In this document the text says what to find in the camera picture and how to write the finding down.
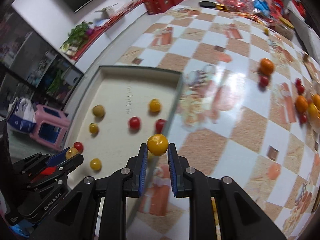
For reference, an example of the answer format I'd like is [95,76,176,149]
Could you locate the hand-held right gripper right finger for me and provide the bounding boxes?
[167,142,287,240]

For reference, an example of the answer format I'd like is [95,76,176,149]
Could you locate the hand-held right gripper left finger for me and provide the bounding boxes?
[30,143,148,240]

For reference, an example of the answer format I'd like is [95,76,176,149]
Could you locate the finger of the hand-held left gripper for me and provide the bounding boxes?
[11,148,72,180]
[27,154,84,192]

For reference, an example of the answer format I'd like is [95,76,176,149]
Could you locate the brownish green round fruit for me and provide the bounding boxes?
[65,148,79,159]
[92,104,105,117]

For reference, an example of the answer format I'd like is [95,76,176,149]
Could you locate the white shallow tray grey rim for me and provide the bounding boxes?
[62,65,183,230]

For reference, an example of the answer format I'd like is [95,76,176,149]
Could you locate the pink plastic stool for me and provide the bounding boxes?
[29,104,71,152]

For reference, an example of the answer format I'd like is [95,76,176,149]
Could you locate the white and blue bag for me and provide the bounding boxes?
[7,97,38,132]

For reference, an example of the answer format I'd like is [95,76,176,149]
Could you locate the dark glass cabinet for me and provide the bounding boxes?
[0,5,84,105]

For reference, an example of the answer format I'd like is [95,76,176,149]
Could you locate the green leafy plant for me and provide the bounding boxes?
[60,21,94,53]

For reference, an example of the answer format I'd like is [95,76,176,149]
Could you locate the clear glass bowl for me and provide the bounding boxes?
[306,90,320,135]

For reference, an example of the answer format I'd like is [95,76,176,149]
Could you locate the small white box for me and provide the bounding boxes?
[95,4,118,18]

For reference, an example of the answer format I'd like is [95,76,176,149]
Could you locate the plastic jar yellow lid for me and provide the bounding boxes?
[277,17,295,40]

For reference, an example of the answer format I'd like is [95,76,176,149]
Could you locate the blue snack bag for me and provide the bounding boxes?
[254,0,270,14]

